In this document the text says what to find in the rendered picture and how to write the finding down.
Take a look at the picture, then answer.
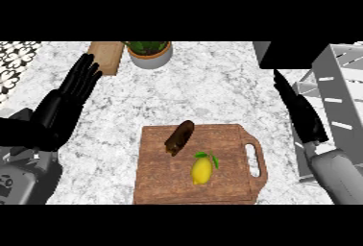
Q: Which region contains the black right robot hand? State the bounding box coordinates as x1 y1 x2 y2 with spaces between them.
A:
272 68 331 144

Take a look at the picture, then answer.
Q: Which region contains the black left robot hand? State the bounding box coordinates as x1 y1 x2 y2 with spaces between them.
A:
0 53 105 153

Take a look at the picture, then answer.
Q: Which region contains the pale wooden board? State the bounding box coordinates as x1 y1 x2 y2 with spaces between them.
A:
88 40 127 77

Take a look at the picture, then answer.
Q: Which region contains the yellow lemon with green leaves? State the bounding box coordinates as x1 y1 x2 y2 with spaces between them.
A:
191 151 222 186

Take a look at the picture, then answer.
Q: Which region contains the brown wooden cutting board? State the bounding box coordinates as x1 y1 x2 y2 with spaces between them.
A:
132 123 271 206

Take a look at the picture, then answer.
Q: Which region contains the black and white patterned tile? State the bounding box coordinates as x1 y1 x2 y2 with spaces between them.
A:
0 40 45 104

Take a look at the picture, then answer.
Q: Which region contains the grey potted green plant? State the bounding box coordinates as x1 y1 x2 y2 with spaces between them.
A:
121 40 175 70

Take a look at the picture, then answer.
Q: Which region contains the dark brown eggplant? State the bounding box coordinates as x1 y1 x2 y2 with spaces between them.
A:
164 119 198 158

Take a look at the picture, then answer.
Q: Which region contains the white wire tiered basket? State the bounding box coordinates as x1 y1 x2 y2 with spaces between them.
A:
288 41 363 186

